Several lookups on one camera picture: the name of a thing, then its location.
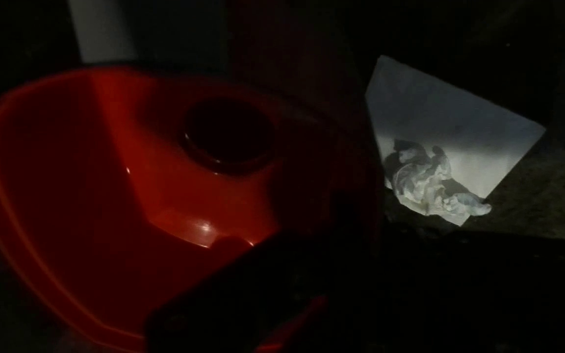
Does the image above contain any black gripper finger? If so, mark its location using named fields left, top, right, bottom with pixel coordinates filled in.
left=143, top=231, right=369, bottom=353

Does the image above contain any red pitcher with white handle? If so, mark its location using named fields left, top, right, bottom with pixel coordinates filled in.
left=0, top=0, right=389, bottom=353

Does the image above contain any crumpled white tissue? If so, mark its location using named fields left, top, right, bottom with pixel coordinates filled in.
left=383, top=137, right=495, bottom=221

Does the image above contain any white paper sheet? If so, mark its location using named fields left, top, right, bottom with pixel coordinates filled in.
left=363, top=53, right=549, bottom=229

